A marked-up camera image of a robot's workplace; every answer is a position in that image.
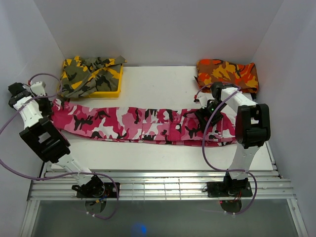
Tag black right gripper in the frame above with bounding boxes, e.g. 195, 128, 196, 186
194, 100, 227, 133

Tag pink camouflage trousers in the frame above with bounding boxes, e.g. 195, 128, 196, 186
52, 99, 236, 147

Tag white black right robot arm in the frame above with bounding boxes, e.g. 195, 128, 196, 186
194, 82, 271, 199

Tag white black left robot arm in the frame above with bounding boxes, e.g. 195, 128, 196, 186
8, 82, 105, 198

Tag green yellow camouflage trousers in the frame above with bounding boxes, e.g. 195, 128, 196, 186
57, 55, 127, 99

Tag orange camouflage folded trousers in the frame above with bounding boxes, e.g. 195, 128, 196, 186
195, 59, 259, 93

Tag yellow plastic tray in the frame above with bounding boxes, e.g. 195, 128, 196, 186
56, 63, 124, 99

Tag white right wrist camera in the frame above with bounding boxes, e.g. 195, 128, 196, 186
194, 95, 212, 109

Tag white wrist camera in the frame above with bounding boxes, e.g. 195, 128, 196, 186
30, 81, 47, 97
194, 95, 212, 109

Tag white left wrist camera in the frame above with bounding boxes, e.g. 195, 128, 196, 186
30, 81, 47, 97

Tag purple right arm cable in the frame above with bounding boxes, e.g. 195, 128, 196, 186
194, 81, 257, 215

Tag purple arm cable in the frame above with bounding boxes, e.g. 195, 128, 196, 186
194, 81, 257, 215
0, 73, 120, 221

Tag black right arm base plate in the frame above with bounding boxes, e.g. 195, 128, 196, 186
206, 181, 253, 198

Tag aluminium rail frame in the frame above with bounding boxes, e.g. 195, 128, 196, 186
21, 145, 308, 237

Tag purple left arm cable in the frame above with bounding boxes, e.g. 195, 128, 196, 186
0, 73, 120, 221

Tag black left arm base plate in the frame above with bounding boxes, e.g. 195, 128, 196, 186
72, 182, 120, 199

